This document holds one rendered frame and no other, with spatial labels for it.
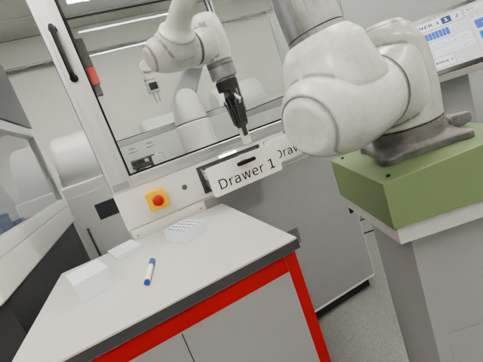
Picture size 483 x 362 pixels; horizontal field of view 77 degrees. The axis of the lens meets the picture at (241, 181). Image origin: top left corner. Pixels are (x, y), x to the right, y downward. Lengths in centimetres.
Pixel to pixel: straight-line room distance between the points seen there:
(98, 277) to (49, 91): 385
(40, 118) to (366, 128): 427
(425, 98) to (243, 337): 63
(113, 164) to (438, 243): 101
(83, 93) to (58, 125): 329
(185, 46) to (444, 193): 74
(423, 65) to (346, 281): 120
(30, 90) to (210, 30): 375
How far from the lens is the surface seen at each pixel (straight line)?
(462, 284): 85
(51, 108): 454
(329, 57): 52
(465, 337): 92
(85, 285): 88
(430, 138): 73
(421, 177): 65
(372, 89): 54
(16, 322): 116
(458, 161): 69
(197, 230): 95
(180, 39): 94
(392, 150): 72
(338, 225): 156
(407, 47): 69
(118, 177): 119
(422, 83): 70
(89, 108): 121
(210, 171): 108
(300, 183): 141
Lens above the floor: 105
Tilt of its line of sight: 11 degrees down
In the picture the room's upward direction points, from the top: 19 degrees counter-clockwise
